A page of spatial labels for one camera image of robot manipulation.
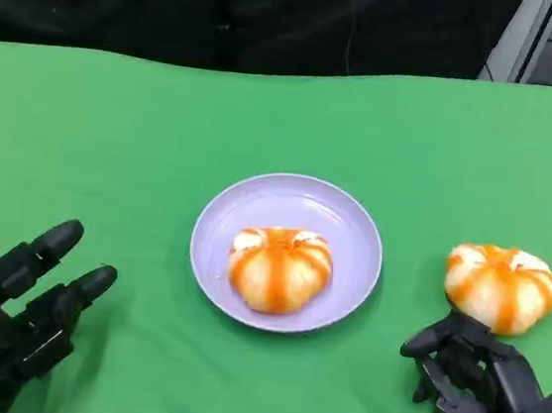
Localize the grey metal frame post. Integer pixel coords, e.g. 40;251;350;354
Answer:
477;0;552;89

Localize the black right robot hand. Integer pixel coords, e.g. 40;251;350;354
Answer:
392;306;552;413

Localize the green table cloth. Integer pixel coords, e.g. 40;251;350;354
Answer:
0;20;552;413

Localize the orange white toy bread roll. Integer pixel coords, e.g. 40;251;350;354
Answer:
222;220;340;321
439;240;552;343

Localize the lilac plate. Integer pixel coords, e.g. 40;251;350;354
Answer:
181;161;392;344

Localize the black backdrop curtain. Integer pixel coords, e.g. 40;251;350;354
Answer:
0;0;528;105

